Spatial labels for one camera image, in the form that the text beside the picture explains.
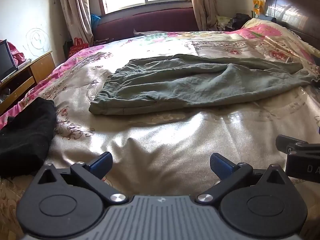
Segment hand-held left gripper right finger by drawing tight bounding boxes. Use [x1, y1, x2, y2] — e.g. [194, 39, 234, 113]
[196, 152, 292, 204]

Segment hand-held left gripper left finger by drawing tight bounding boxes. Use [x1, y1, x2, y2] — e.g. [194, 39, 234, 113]
[32, 152, 128, 205]

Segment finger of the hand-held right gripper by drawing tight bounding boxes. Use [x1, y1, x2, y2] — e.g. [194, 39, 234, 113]
[276, 135, 309, 155]

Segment grey-green pants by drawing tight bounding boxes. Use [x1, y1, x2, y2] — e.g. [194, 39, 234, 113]
[89, 54, 320, 116]

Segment floral satin bedspread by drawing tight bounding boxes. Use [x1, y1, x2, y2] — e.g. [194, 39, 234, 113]
[0, 17, 320, 230]

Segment black cloth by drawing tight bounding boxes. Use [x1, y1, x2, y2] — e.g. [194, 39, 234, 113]
[0, 97, 57, 179]

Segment wooden television cabinet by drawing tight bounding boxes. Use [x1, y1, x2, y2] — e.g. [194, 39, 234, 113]
[0, 51, 56, 115]

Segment red gift bag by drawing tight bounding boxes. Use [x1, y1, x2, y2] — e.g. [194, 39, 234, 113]
[69, 37, 89, 58]

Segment blue cloth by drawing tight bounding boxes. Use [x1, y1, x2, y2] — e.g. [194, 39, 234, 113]
[257, 14, 277, 22]

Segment dark clothes pile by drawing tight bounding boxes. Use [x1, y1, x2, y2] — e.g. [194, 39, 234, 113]
[231, 13, 252, 30]

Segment dark wooden headboard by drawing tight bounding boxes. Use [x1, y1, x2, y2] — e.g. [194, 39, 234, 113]
[264, 0, 320, 48]

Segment yellow snack packet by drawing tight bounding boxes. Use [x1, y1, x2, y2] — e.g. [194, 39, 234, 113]
[252, 0, 265, 18]

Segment pink cloth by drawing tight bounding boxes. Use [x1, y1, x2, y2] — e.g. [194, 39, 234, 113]
[7, 41, 25, 67]

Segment black flat screen television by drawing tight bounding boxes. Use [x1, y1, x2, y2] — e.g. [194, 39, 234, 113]
[0, 39, 18, 82]

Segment blue plastic bag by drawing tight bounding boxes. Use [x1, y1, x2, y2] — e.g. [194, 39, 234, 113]
[90, 14, 101, 29]

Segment maroon sofa back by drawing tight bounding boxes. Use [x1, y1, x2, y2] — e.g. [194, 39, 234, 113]
[93, 7, 200, 46]

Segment beige curtain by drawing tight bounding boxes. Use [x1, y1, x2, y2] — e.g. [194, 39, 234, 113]
[57, 0, 93, 47]
[187, 0, 219, 32]

